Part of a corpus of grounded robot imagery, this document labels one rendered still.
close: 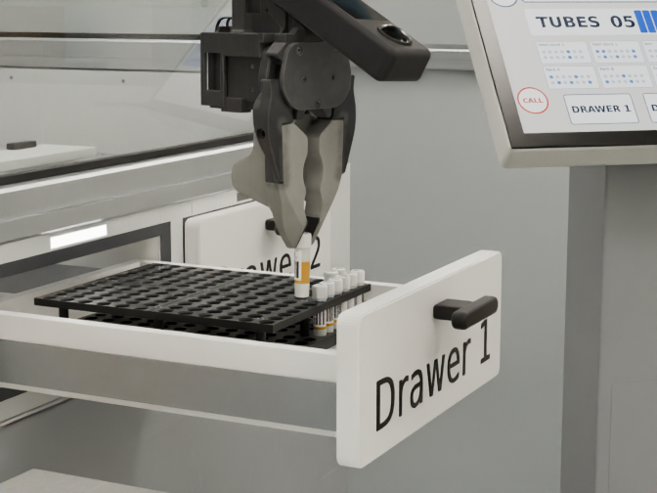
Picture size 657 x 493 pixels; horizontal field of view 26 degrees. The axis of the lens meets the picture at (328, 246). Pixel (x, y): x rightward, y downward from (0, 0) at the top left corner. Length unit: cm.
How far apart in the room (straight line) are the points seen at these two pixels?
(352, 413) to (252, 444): 59
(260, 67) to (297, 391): 23
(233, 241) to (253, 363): 43
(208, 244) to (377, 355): 44
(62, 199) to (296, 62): 33
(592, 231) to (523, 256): 91
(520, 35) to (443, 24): 104
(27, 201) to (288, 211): 28
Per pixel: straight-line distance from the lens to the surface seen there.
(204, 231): 140
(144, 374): 109
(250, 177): 101
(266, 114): 97
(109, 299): 117
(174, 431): 143
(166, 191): 137
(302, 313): 111
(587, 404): 203
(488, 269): 120
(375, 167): 299
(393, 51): 92
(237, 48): 100
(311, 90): 99
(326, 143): 101
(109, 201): 129
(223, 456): 152
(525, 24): 188
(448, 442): 304
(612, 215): 195
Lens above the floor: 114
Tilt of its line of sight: 10 degrees down
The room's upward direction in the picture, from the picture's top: straight up
